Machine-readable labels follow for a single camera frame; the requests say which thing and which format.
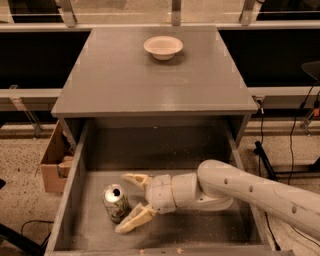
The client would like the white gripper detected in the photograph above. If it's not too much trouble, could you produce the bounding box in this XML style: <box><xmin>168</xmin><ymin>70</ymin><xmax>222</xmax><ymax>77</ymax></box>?
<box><xmin>115</xmin><ymin>173</ymin><xmax>176</xmax><ymax>233</ymax></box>

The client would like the brown cardboard box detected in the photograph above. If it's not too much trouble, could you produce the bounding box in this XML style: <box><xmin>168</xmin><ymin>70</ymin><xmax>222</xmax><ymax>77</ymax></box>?
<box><xmin>40</xmin><ymin>122</ymin><xmax>73</xmax><ymax>193</ymax></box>

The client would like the black cable right floor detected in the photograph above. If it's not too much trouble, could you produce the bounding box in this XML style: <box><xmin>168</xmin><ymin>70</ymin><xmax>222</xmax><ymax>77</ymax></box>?
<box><xmin>255</xmin><ymin>96</ymin><xmax>320</xmax><ymax>251</ymax></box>

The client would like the metal bracket left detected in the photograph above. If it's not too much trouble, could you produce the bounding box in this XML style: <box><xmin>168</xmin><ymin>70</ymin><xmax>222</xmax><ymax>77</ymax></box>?
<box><xmin>10</xmin><ymin>96</ymin><xmax>42</xmax><ymax>138</ymax></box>

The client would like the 7up soda can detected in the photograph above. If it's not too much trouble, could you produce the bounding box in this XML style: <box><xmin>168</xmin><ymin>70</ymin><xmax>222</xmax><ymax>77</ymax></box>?
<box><xmin>102</xmin><ymin>184</ymin><xmax>130</xmax><ymax>224</ymax></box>

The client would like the metal window rail frame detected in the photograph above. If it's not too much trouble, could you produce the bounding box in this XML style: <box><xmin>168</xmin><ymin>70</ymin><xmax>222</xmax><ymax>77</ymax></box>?
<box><xmin>0</xmin><ymin>0</ymin><xmax>320</xmax><ymax>113</ymax></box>

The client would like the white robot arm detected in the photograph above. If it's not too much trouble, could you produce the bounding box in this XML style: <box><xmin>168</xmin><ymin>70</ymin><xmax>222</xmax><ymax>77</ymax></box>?
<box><xmin>115</xmin><ymin>160</ymin><xmax>320</xmax><ymax>240</ymax></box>

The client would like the grey wooden cabinet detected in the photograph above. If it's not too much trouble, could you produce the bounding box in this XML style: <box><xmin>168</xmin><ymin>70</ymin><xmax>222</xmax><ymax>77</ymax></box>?
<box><xmin>50</xmin><ymin>25</ymin><xmax>259</xmax><ymax>153</ymax></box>

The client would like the white paper bowl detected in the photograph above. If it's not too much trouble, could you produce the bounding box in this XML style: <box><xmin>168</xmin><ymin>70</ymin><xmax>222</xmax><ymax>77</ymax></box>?
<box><xmin>143</xmin><ymin>36</ymin><xmax>183</xmax><ymax>60</ymax></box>

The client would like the black cable left floor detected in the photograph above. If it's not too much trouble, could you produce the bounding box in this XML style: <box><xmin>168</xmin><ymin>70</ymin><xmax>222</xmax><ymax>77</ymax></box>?
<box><xmin>19</xmin><ymin>219</ymin><xmax>54</xmax><ymax>249</ymax></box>

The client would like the black stand leg left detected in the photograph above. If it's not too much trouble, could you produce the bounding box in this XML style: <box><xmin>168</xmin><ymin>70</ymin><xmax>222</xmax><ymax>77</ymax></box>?
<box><xmin>0</xmin><ymin>224</ymin><xmax>45</xmax><ymax>256</ymax></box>

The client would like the black stand leg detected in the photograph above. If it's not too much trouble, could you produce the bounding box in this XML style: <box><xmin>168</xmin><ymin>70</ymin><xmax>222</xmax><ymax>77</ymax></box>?
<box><xmin>0</xmin><ymin>224</ymin><xmax>45</xmax><ymax>256</ymax></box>
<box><xmin>254</xmin><ymin>141</ymin><xmax>277</xmax><ymax>181</ymax></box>

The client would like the grey open top drawer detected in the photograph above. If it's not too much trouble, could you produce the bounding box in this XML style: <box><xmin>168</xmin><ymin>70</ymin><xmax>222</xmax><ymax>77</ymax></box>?
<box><xmin>45</xmin><ymin>119</ymin><xmax>294</xmax><ymax>256</ymax></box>

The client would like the black stand leg right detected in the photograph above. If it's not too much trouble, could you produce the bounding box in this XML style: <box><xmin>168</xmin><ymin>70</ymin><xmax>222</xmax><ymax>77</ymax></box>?
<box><xmin>254</xmin><ymin>141</ymin><xmax>277</xmax><ymax>181</ymax></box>

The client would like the black cable floor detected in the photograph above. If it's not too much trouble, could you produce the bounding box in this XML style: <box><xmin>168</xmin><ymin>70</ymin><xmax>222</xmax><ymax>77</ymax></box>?
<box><xmin>255</xmin><ymin>96</ymin><xmax>320</xmax><ymax>251</ymax></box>
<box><xmin>19</xmin><ymin>219</ymin><xmax>54</xmax><ymax>249</ymax></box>

